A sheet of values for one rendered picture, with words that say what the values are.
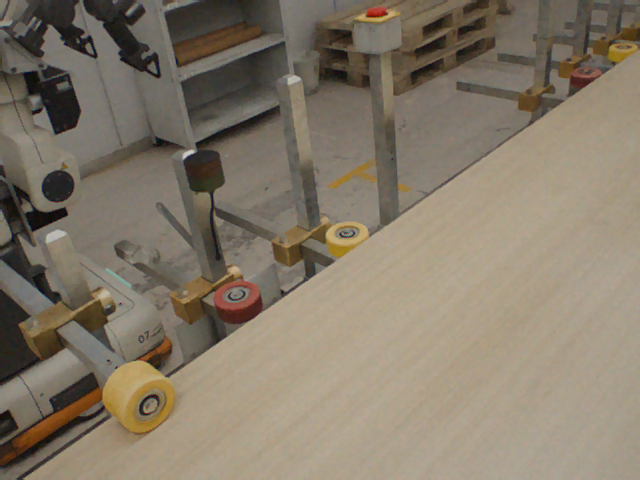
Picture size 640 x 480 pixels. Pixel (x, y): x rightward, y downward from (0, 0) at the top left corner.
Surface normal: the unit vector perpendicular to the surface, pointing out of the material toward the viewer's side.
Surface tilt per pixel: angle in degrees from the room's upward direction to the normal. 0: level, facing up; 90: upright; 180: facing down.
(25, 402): 90
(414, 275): 0
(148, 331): 90
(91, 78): 90
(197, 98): 90
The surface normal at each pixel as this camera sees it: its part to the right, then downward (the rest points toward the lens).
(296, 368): -0.11, -0.84
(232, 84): 0.71, 0.31
